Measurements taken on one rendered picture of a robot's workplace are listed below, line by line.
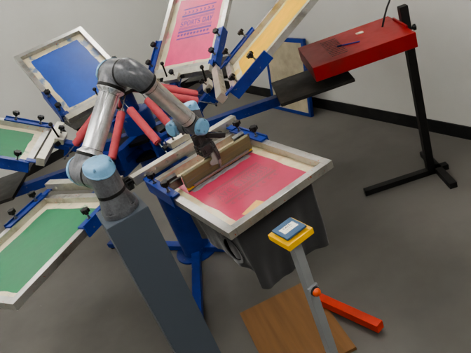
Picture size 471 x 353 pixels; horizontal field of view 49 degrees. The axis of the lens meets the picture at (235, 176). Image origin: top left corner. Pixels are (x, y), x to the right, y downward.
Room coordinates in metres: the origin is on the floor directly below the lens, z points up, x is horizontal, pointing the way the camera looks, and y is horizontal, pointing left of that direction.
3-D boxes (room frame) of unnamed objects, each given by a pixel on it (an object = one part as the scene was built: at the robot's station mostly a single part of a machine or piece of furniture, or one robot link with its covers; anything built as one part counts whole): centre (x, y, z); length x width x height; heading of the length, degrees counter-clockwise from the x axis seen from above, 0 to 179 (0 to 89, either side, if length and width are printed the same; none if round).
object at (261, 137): (2.55, -0.14, 0.97); 0.30 x 0.05 x 0.07; 25
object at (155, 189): (2.32, 0.36, 0.97); 0.30 x 0.05 x 0.07; 25
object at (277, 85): (3.11, -0.22, 0.91); 1.34 x 0.41 x 0.08; 85
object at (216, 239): (2.09, 0.15, 0.77); 0.46 x 0.09 x 0.36; 25
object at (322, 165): (2.22, 0.01, 0.97); 0.79 x 0.58 x 0.04; 25
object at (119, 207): (1.86, 0.47, 1.25); 0.15 x 0.15 x 0.10
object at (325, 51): (3.05, -0.96, 1.06); 0.61 x 0.46 x 0.12; 85
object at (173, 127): (2.25, 0.15, 1.29); 0.11 x 0.11 x 0.08; 37
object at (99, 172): (1.86, 0.48, 1.37); 0.13 x 0.12 x 0.14; 37
